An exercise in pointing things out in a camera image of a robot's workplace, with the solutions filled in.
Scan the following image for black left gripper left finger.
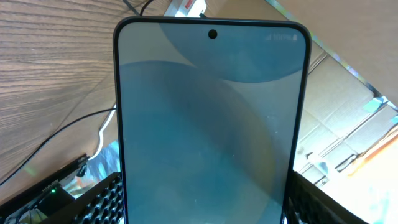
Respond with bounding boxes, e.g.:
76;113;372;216
42;172;124;224

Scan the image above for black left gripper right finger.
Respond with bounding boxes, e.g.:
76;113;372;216
284;171;366;224

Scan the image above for blue screen smartphone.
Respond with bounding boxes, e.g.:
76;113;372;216
113;16;311;224

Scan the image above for brown cardboard backdrop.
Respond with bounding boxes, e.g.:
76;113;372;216
205;0;398;187

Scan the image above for white power strip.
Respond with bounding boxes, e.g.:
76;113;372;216
164;0;207;17

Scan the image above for white power strip cord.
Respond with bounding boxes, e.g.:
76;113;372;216
88;104;118;161

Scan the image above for black USB charging cable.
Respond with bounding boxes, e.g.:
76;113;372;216
0;0;156;187

